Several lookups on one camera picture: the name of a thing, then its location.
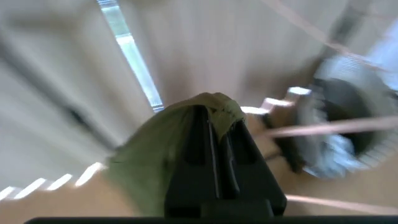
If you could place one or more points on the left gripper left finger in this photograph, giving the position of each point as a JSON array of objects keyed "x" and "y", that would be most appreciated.
[{"x": 192, "y": 161}]

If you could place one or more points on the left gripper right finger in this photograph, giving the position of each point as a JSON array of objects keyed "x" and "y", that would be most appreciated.
[{"x": 252, "y": 177}]

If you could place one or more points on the green sleeveless shirt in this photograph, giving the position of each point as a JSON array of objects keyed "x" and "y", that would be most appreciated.
[{"x": 143, "y": 161}]

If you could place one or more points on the white laundry basket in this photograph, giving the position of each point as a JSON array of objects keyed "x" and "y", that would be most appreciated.
[{"x": 342, "y": 93}]

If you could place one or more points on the pale grey garment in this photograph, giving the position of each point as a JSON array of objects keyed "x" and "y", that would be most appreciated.
[{"x": 332, "y": 155}]

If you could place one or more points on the beige curtain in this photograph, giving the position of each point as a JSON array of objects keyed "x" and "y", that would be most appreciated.
[{"x": 217, "y": 46}]

